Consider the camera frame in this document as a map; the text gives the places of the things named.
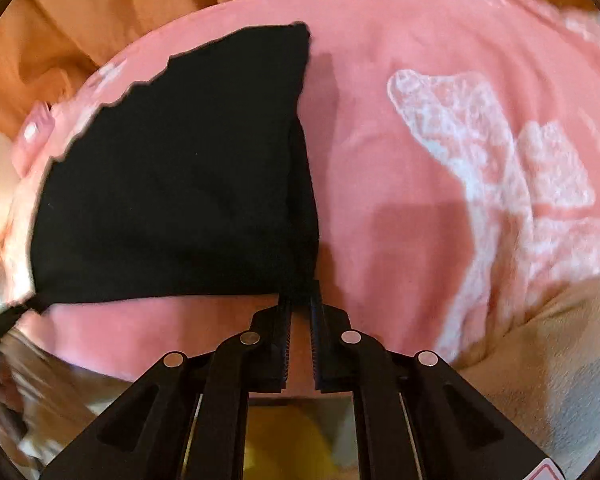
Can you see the grey beige bed sheet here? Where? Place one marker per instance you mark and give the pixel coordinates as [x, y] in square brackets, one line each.
[544, 376]

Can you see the pink fleece blanket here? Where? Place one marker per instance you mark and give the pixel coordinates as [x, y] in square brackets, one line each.
[454, 148]

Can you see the black knit garment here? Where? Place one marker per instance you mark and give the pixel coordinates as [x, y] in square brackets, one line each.
[196, 184]

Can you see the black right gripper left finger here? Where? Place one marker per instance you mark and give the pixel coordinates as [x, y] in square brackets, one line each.
[185, 418]

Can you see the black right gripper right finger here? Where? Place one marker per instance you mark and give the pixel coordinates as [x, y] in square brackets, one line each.
[415, 417]

